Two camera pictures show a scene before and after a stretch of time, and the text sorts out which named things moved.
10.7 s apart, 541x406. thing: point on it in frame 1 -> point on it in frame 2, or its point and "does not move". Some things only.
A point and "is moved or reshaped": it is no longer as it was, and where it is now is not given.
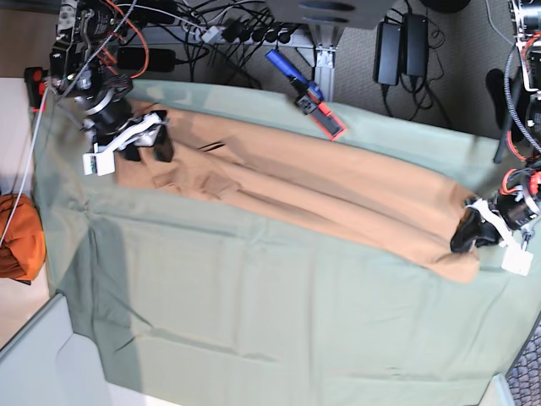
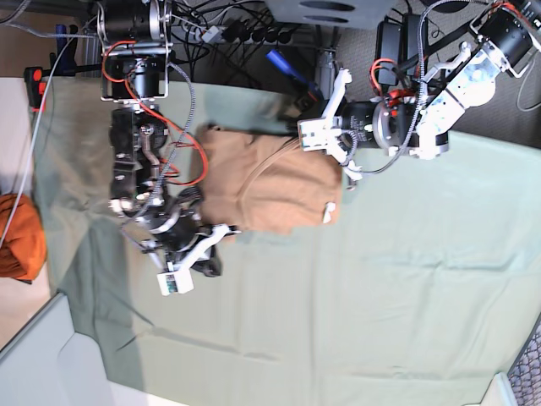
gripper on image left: x=141 y=134 -> x=201 y=255
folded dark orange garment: x=23 y=250 does not move
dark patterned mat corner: x=524 y=378 does not move
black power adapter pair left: x=387 y=53 does not move
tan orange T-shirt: x=374 y=194 is moved or reshaped
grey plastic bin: x=46 y=364 does not move
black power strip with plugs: x=237 y=30 does not move
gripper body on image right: x=494 y=230 -> x=321 y=135
